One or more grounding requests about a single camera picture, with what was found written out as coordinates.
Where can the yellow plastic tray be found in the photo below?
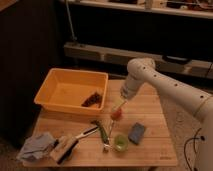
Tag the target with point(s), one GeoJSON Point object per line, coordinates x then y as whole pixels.
{"type": "Point", "coordinates": [65, 90]}

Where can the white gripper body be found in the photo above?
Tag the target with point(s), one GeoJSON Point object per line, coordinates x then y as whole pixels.
{"type": "Point", "coordinates": [130, 87]}

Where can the wooden table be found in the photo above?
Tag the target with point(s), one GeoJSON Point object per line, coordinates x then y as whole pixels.
{"type": "Point", "coordinates": [155, 147]}

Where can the wooden scrub brush block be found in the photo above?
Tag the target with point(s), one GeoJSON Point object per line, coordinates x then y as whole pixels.
{"type": "Point", "coordinates": [63, 148]}

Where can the green cup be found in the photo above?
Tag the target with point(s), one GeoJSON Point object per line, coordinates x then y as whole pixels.
{"type": "Point", "coordinates": [121, 142]}

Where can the green pepper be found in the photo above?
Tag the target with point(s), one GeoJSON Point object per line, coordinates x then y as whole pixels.
{"type": "Point", "coordinates": [103, 133]}

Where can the dark brown object in tray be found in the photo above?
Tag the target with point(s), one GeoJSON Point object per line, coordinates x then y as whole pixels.
{"type": "Point", "coordinates": [95, 98]}

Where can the grey shelf rail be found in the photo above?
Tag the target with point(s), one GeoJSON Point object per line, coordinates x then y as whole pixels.
{"type": "Point", "coordinates": [195, 68]}

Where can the grey cloth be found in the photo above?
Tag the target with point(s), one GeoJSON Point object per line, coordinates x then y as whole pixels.
{"type": "Point", "coordinates": [35, 147]}

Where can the blue sponge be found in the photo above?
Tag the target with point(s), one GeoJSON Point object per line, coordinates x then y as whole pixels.
{"type": "Point", "coordinates": [136, 133]}

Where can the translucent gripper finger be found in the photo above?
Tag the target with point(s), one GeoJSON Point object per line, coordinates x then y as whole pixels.
{"type": "Point", "coordinates": [118, 104]}

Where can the orange tomato ball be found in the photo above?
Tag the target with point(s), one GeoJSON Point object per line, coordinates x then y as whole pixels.
{"type": "Point", "coordinates": [116, 115]}

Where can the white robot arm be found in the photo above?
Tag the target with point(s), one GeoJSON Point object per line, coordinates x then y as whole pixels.
{"type": "Point", "coordinates": [196, 102]}

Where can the metal fork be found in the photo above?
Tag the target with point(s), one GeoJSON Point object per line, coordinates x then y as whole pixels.
{"type": "Point", "coordinates": [107, 145]}

